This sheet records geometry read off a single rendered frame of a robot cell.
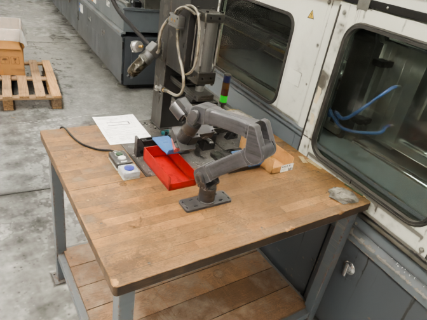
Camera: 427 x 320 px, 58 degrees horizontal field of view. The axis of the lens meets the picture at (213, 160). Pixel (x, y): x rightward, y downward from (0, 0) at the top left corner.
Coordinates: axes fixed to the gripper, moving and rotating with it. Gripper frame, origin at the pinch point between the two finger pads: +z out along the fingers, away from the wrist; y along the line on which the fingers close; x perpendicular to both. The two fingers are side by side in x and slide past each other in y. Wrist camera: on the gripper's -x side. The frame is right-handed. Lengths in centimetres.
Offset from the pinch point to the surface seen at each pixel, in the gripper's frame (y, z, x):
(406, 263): -72, -10, -74
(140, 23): 260, 177, -121
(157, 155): 8.0, 18.0, -0.7
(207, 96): 20.3, -6.1, -20.8
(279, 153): -7, 5, -54
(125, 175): -1.9, 10.8, 18.5
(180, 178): -8.1, 9.1, -2.6
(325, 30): 35, -32, -81
